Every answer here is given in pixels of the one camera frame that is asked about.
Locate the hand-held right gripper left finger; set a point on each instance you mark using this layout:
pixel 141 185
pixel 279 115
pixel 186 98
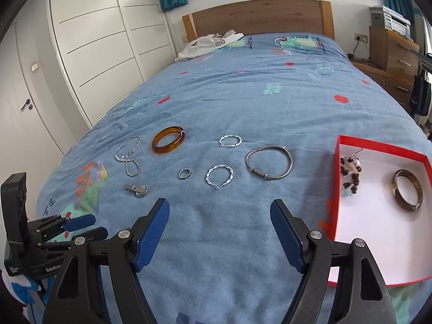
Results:
pixel 152 233

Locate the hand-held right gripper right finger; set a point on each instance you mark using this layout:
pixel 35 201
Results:
pixel 287 233

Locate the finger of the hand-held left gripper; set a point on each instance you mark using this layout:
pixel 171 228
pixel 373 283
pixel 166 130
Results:
pixel 81 221
pixel 91 233

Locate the small silver metal clasp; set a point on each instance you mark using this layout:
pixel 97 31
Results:
pixel 138 190

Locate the red cardboard box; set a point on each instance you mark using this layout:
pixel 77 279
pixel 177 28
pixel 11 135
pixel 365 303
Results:
pixel 368 229

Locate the twisted silver hoop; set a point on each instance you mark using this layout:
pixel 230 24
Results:
pixel 231 172
pixel 221 139

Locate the amber resin bangle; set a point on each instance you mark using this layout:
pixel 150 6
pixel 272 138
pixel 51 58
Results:
pixel 165 151

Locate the person's left forearm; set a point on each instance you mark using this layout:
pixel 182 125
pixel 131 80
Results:
pixel 20 287

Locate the thin silver bangle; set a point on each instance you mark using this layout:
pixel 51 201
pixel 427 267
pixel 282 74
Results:
pixel 248 162

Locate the white door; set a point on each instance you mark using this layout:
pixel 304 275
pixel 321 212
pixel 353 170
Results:
pixel 33 108

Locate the blue printed blanket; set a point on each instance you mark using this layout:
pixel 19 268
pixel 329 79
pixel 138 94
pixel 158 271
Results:
pixel 236 91

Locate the wooden bedside table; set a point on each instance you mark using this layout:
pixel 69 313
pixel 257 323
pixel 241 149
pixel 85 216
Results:
pixel 388 84

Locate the white wardrobe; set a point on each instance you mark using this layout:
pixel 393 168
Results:
pixel 101 40

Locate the dark hanging bag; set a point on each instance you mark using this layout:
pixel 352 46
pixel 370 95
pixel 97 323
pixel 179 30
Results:
pixel 420 98

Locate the white garment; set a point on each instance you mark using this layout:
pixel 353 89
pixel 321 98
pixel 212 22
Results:
pixel 199 49

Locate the wooden chest of drawers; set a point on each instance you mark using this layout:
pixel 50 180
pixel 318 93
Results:
pixel 388 50

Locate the wooden headboard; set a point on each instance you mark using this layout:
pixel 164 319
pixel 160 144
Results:
pixel 256 17

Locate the glass desk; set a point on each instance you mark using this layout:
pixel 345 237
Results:
pixel 426 61

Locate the grey printer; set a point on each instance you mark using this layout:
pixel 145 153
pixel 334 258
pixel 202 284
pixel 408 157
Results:
pixel 395 23

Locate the white wall switch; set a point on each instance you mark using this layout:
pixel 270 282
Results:
pixel 34 66

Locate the wall socket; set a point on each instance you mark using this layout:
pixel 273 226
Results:
pixel 361 37

